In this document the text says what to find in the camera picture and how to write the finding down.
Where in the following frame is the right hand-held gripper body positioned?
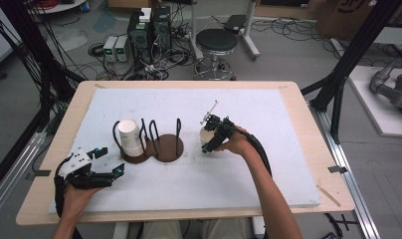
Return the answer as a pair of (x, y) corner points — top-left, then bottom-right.
(199, 100), (239, 143)

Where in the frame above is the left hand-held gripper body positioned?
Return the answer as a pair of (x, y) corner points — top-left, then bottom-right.
(57, 147), (116, 190)

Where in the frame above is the white paper cup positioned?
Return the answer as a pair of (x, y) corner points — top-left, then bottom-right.
(199, 126), (220, 149)

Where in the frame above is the stack of white cups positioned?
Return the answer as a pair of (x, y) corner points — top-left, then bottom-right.
(116, 119), (147, 157)

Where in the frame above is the brown cup holder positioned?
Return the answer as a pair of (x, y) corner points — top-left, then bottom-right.
(111, 118), (185, 165)

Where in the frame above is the person's right hand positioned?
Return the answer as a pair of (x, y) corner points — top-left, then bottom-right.
(215, 124), (257, 157)

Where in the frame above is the person's left hand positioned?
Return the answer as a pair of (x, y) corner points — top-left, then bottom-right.
(61, 183), (102, 217)

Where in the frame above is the white foam mat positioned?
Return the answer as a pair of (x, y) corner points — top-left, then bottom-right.
(48, 87), (322, 214)

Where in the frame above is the black tape piece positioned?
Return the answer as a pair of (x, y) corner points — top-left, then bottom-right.
(25, 169), (52, 181)
(327, 164), (348, 174)

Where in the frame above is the light wooden table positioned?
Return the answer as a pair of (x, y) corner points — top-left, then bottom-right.
(15, 80), (356, 227)

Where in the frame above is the white table leg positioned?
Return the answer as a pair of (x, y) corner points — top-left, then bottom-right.
(252, 216), (267, 239)
(112, 221), (130, 239)

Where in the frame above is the person's left leg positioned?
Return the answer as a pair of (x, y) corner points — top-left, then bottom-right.
(141, 218), (184, 239)

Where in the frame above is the person's leg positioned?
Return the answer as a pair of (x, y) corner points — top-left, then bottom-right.
(141, 218), (184, 239)
(202, 218), (254, 239)

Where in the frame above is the black round stool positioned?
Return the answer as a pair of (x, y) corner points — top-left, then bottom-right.
(193, 28), (239, 82)

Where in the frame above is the person's right leg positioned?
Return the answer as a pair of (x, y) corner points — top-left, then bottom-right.
(202, 218), (254, 239)

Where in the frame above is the black flat device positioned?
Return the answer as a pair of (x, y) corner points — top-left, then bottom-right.
(223, 14), (249, 35)

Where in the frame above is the grey power supply unit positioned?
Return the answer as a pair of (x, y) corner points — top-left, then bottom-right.
(114, 35), (130, 64)
(102, 35), (118, 63)

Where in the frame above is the black computer tower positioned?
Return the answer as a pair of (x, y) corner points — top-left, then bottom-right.
(151, 5), (173, 51)
(127, 11), (154, 65)

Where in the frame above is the thin wooden stick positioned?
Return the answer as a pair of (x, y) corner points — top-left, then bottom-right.
(316, 184), (342, 208)

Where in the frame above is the small white box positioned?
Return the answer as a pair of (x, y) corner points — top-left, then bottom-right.
(138, 7), (153, 24)

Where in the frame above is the white platform board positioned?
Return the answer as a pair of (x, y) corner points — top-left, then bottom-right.
(347, 65), (402, 137)

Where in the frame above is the brown cardboard box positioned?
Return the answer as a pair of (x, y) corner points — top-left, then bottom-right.
(316, 0), (389, 42)

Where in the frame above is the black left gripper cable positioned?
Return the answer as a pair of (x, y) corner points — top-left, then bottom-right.
(54, 161), (70, 218)

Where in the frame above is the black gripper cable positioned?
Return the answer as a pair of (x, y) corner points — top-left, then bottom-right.
(54, 161), (70, 218)
(233, 126), (274, 177)

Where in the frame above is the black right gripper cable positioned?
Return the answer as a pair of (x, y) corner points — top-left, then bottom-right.
(233, 126), (274, 177)

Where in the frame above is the aluminium rail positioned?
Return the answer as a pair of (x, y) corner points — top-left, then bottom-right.
(309, 103), (382, 239)
(0, 130), (48, 223)

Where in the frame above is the black metal frame post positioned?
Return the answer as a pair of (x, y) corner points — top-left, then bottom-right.
(301, 0), (401, 144)
(0, 0), (76, 197)

